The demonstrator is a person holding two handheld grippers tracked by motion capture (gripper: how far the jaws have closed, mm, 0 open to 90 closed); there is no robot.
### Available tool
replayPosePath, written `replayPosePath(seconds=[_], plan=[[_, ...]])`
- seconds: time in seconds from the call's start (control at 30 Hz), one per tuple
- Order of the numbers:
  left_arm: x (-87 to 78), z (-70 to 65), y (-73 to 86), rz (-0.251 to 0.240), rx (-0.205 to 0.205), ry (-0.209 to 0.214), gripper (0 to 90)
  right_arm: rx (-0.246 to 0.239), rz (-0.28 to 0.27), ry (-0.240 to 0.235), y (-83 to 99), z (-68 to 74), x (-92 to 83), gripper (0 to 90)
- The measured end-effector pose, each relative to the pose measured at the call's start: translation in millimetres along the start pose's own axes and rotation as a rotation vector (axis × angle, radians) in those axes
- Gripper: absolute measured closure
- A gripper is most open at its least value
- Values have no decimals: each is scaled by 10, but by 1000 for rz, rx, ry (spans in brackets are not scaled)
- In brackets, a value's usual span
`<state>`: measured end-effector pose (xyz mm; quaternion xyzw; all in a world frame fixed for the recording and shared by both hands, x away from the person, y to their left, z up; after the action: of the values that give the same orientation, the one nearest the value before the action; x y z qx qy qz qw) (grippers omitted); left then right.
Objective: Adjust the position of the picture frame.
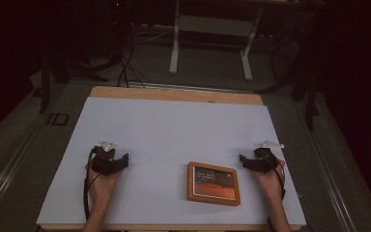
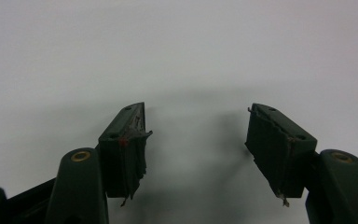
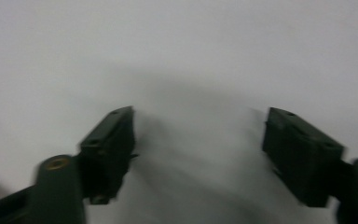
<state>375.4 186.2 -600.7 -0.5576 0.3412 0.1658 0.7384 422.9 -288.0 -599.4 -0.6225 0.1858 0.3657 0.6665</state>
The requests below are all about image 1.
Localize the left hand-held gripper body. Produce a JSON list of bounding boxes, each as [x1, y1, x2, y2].
[[90, 138, 121, 177]]

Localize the person's left hand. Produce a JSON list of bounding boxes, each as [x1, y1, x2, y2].
[[84, 162, 124, 208]]

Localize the white table mat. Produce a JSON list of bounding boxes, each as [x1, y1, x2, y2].
[[36, 96, 307, 227]]

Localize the wooden picture frame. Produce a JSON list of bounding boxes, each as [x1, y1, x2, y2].
[[186, 160, 242, 208]]

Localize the wooden table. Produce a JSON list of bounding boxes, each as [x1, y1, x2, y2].
[[39, 85, 303, 232]]

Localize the person's right hand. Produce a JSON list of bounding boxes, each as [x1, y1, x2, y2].
[[250, 159, 287, 203]]

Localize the metal floor rail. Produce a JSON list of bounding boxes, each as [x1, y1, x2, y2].
[[0, 122, 44, 221], [293, 101, 359, 232]]

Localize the black floor cables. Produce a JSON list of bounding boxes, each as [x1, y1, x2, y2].
[[117, 33, 147, 89]]

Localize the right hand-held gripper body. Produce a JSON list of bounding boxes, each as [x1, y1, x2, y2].
[[246, 140, 285, 175]]

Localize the white metal desk frame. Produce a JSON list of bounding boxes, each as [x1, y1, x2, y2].
[[168, 0, 266, 82]]

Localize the black floor bracket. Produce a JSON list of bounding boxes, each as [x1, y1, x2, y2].
[[45, 112, 70, 127]]

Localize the black metal stand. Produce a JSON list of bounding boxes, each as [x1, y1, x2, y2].
[[256, 13, 324, 132], [38, 32, 110, 114]]

